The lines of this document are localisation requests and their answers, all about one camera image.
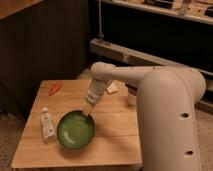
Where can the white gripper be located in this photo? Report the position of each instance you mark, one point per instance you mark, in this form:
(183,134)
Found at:
(94,94)

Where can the green ceramic bowl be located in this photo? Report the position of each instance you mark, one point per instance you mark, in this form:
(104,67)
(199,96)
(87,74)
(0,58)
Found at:
(75,130)

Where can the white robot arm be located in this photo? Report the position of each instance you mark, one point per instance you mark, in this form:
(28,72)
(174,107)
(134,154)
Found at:
(166,98)

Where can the orange carrot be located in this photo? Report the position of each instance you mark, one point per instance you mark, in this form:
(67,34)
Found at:
(55,88)

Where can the white tube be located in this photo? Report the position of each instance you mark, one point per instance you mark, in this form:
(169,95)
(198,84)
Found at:
(48,128)

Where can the wooden table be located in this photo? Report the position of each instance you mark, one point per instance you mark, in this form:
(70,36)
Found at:
(116,140)

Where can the white cup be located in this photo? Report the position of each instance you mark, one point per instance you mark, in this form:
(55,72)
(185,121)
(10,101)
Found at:
(131,99)

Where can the dark brown block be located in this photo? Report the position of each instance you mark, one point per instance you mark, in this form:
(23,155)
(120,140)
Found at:
(132,90)

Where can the dark wooden cabinet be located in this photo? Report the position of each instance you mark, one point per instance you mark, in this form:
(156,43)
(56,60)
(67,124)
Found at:
(48,41)

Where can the metal shelf rack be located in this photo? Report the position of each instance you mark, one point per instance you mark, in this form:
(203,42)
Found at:
(177,30)

